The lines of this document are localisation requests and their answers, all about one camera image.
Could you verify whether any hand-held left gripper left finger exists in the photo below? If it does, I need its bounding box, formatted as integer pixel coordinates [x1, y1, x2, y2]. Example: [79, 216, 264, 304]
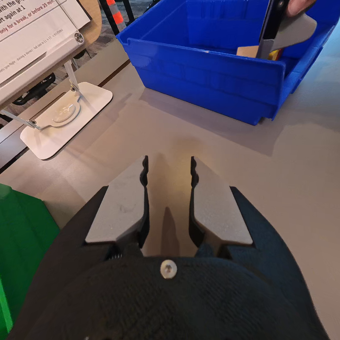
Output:
[85, 156, 150, 249]

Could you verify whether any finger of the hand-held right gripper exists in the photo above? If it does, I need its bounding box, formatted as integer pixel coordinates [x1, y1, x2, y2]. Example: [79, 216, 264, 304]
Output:
[271, 13, 318, 51]
[256, 0, 290, 59]

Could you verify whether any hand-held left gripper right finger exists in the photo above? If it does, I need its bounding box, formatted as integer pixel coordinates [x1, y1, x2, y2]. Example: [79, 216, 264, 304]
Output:
[189, 156, 253, 248]

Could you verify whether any medium wooden cube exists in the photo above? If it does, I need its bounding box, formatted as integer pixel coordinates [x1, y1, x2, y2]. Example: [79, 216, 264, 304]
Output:
[236, 45, 259, 58]

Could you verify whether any blue plastic bin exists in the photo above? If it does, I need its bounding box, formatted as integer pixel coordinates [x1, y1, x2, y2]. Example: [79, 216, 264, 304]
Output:
[116, 0, 340, 126]

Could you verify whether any green plastic bin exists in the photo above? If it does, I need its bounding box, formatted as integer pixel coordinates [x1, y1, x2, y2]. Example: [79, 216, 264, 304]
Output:
[0, 183, 60, 334]

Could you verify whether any grey desk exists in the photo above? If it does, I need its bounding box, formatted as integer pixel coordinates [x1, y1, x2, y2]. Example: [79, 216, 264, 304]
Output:
[0, 40, 340, 340]

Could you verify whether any person's right hand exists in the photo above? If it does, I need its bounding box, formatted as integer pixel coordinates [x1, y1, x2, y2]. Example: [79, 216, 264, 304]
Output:
[286, 0, 318, 17]

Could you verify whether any white document stand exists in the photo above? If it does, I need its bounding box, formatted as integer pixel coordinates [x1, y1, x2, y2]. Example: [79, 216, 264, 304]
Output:
[0, 32, 113, 160]

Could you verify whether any orange striped traffic cone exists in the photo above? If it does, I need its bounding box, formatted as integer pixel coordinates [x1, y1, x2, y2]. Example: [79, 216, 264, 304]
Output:
[106, 0, 127, 33]

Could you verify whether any printed instruction sheet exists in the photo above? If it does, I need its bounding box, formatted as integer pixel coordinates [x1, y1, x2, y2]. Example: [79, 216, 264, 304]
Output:
[0, 0, 92, 85]

